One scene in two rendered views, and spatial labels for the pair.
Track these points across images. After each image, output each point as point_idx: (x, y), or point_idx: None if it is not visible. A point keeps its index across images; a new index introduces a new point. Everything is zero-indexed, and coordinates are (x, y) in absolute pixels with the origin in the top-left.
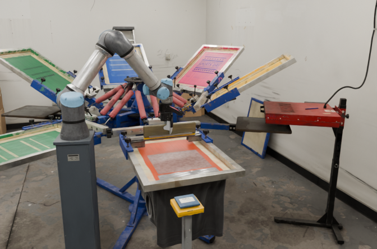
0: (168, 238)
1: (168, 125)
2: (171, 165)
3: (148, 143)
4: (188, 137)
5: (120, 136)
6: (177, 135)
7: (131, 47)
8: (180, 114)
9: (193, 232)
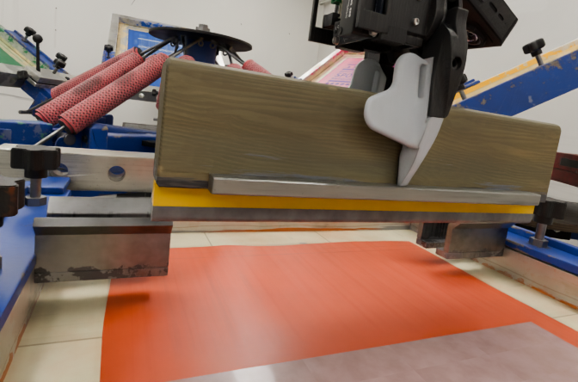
0: None
1: (409, 98)
2: None
3: (202, 249)
4: (451, 229)
5: (26, 186)
6: (437, 209)
7: None
8: (499, 27)
9: None
